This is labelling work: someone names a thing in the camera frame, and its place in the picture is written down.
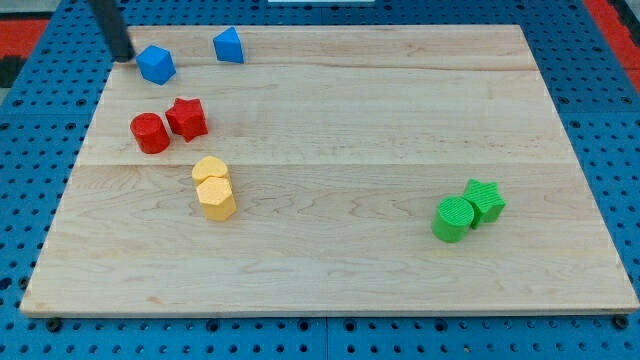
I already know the yellow hexagon block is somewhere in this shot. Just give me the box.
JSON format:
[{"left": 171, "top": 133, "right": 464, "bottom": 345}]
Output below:
[{"left": 196, "top": 177, "right": 237, "bottom": 222}]

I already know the red cylinder block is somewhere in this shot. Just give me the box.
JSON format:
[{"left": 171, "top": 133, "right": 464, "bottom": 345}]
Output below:
[{"left": 130, "top": 113, "right": 170, "bottom": 154}]

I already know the blue triangular block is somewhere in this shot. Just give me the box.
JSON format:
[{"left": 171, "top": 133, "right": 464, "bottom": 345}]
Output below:
[{"left": 213, "top": 27, "right": 244, "bottom": 64}]

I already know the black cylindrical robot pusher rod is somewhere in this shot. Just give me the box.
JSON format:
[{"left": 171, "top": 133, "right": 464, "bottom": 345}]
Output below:
[{"left": 88, "top": 0, "right": 135, "bottom": 63}]

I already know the green cylinder block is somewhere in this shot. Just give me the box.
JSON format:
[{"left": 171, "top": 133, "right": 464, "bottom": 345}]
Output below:
[{"left": 431, "top": 196, "right": 475, "bottom": 243}]

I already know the blue cube block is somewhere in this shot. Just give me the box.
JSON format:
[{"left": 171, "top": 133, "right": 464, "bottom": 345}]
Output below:
[{"left": 135, "top": 45, "right": 176, "bottom": 85}]

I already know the yellow heart block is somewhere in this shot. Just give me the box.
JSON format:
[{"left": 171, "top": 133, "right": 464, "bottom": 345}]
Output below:
[{"left": 191, "top": 156, "right": 230, "bottom": 186}]

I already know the red star block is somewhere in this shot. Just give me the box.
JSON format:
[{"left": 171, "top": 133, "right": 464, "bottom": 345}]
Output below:
[{"left": 165, "top": 98, "right": 208, "bottom": 142}]

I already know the green star block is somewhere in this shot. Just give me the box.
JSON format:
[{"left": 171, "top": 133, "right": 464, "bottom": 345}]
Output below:
[{"left": 462, "top": 178, "right": 506, "bottom": 229}]

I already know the light wooden board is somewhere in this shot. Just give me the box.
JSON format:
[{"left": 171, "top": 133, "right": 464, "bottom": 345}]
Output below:
[{"left": 21, "top": 25, "right": 639, "bottom": 318}]

